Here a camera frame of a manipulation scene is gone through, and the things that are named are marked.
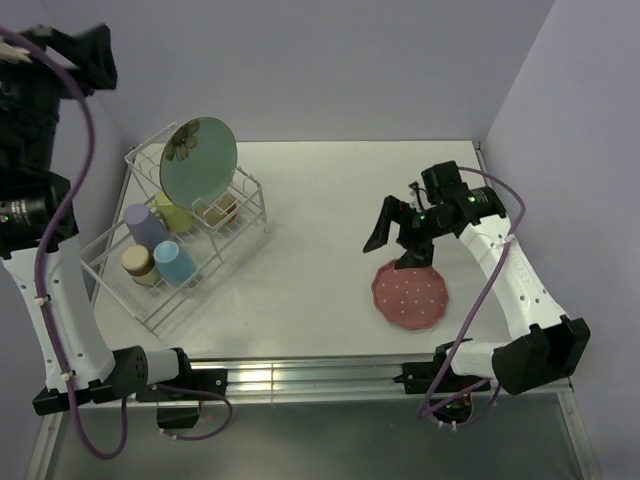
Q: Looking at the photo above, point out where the yellow green mug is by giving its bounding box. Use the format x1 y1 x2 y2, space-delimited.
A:
152 191 195 233

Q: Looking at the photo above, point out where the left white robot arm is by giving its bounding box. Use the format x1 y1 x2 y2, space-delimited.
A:
1 24 195 416

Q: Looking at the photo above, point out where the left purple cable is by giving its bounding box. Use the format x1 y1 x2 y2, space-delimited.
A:
0 24 234 460

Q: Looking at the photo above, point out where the stainless steel cup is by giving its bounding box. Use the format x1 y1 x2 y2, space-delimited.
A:
121 245 160 286

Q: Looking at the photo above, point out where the lavender plastic cup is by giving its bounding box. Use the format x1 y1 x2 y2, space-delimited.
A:
123 204 171 253

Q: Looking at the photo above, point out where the pink polka dot plate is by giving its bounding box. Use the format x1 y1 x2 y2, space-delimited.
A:
371 260 449 330

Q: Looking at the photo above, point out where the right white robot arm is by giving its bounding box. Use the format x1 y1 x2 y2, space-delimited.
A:
363 161 591 395

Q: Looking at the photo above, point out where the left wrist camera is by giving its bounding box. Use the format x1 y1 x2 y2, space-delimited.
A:
0 40 32 63

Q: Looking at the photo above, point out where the white floral bowl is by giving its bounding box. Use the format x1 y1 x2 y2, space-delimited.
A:
195 193 238 227

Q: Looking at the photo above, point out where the teal floral plate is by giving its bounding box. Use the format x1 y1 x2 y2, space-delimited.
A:
159 117 238 210

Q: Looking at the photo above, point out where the white wire dish rack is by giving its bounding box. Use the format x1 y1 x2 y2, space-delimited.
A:
82 120 267 334

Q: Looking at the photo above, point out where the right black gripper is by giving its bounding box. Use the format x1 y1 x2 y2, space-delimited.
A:
363 195 451 270

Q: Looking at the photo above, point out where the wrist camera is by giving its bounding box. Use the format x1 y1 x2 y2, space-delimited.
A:
0 40 32 63
408 181 430 211

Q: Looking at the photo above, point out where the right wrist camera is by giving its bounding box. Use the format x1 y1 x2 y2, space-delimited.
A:
408 181 430 211

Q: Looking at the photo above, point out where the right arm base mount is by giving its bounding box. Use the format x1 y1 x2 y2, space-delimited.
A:
393 348 491 431

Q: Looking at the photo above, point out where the aluminium frame rail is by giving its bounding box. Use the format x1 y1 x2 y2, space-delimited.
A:
191 355 431 405

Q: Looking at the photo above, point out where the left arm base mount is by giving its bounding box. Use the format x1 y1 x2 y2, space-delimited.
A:
135 368 234 442

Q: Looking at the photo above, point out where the light blue mug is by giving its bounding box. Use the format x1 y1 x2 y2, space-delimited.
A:
153 240 197 288

